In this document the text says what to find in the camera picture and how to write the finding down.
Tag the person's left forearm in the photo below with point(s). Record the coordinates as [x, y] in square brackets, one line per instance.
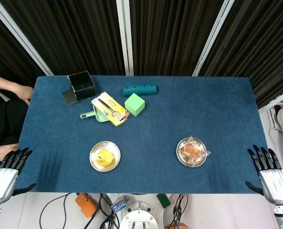
[0, 81]

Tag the snack packet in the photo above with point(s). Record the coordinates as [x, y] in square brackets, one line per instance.
[191, 151]

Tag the round metal plate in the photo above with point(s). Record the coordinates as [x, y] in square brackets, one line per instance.
[94, 164]
[191, 163]

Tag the small green dustpan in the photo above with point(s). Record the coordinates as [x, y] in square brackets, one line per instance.
[99, 117]

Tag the black open cardboard box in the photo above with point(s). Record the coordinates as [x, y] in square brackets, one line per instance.
[82, 87]

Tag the green foam cube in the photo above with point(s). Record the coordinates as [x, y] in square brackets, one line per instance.
[134, 105]

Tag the yellow carded razor package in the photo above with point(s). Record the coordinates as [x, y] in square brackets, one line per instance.
[110, 108]

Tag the black pleated curtain panel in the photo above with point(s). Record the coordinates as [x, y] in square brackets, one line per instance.
[72, 35]
[3, 47]
[170, 35]
[263, 47]

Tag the blue table cloth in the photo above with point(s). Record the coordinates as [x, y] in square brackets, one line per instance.
[155, 128]

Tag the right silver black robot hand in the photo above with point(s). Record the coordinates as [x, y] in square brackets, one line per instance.
[276, 183]

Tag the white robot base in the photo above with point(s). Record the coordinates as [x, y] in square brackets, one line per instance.
[141, 214]

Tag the dark green small block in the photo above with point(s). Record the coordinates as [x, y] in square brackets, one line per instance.
[164, 201]

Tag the person's left hand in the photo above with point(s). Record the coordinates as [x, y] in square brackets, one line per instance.
[24, 93]

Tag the white frame bar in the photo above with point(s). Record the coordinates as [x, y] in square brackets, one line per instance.
[275, 101]

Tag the orange device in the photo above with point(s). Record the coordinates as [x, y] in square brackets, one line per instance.
[86, 205]

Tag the yellow toy pear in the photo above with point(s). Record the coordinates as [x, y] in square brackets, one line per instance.
[104, 159]

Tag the person's black clothed body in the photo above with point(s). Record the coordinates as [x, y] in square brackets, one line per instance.
[5, 121]

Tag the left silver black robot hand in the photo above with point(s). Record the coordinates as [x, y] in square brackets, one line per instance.
[3, 181]

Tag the person's right hand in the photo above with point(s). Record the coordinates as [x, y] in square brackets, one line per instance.
[1, 153]

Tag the white frame post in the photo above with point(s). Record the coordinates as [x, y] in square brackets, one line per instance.
[212, 38]
[125, 35]
[19, 38]

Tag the teal cylinder with holes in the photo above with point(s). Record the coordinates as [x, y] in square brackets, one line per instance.
[141, 89]

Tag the blue white small box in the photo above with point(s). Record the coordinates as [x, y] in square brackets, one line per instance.
[119, 204]

